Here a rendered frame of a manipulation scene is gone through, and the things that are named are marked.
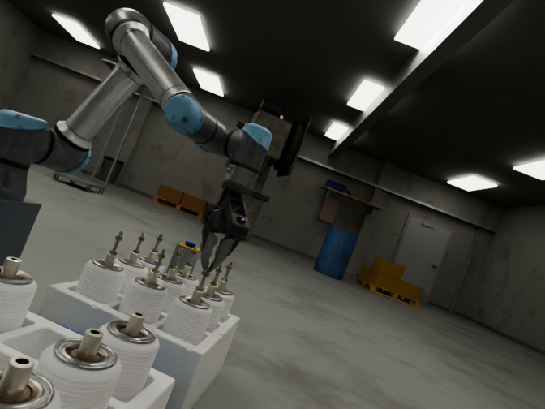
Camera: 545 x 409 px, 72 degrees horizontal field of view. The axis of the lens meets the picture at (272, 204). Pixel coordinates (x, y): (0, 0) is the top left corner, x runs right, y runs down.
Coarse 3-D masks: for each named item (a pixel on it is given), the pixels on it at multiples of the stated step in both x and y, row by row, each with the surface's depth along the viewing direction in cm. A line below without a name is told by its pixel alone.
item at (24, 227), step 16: (0, 208) 96; (16, 208) 102; (32, 208) 109; (0, 224) 98; (16, 224) 104; (32, 224) 112; (0, 240) 100; (16, 240) 107; (0, 256) 103; (16, 256) 110
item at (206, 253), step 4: (208, 236) 87; (212, 236) 87; (216, 236) 88; (208, 240) 87; (212, 240) 87; (216, 240) 88; (200, 244) 92; (208, 244) 87; (212, 244) 88; (200, 248) 91; (204, 248) 87; (208, 248) 87; (204, 252) 87; (208, 252) 87; (200, 256) 88; (204, 256) 87; (208, 256) 88; (204, 260) 87; (208, 260) 88; (204, 264) 88; (208, 264) 88; (204, 268) 88
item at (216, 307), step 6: (192, 294) 98; (204, 300) 96; (210, 300) 96; (222, 300) 101; (210, 306) 96; (216, 306) 96; (222, 306) 98; (216, 312) 97; (210, 318) 96; (216, 318) 97; (210, 324) 96; (216, 324) 99; (210, 330) 97
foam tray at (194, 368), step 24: (48, 288) 85; (72, 288) 90; (48, 312) 84; (72, 312) 84; (96, 312) 83; (120, 312) 85; (168, 336) 82; (216, 336) 93; (168, 360) 80; (192, 360) 79; (216, 360) 100; (192, 384) 80; (168, 408) 79
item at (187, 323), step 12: (180, 300) 86; (180, 312) 84; (192, 312) 84; (204, 312) 85; (168, 324) 85; (180, 324) 84; (192, 324) 84; (204, 324) 86; (180, 336) 83; (192, 336) 84
